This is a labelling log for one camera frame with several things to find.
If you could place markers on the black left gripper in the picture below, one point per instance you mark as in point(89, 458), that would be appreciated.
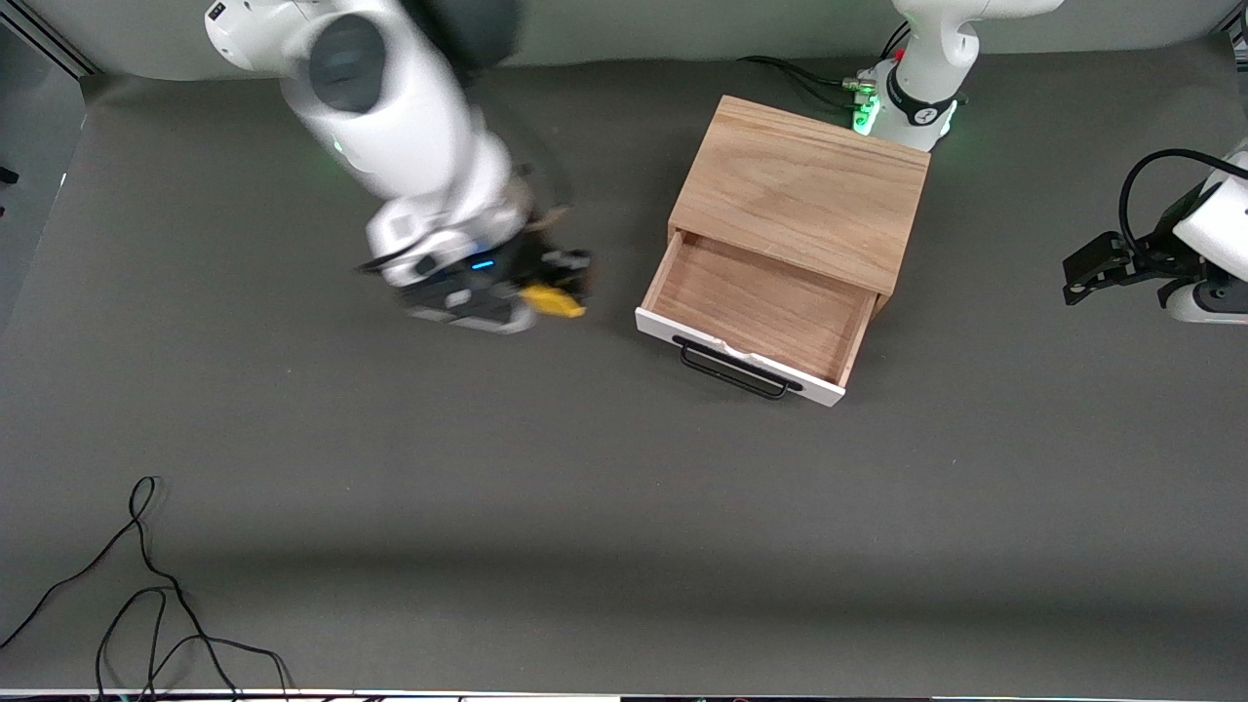
point(1149, 255)

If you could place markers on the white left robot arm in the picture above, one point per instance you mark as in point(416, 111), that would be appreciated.
point(926, 58)

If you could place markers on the aluminium frame rail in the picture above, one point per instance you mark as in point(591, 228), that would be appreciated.
point(49, 39)

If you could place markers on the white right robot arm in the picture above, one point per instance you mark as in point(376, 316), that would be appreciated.
point(390, 117)

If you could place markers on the yellow wooden block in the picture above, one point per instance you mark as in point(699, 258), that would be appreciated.
point(554, 302)

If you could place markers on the grey table mat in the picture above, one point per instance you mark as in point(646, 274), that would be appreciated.
point(624, 487)

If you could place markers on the white-fronted wooden drawer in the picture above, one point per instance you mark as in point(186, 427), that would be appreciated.
point(760, 302)

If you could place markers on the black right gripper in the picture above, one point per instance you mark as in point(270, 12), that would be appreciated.
point(532, 263)

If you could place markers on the wooden drawer cabinet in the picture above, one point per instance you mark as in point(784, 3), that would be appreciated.
point(799, 185)

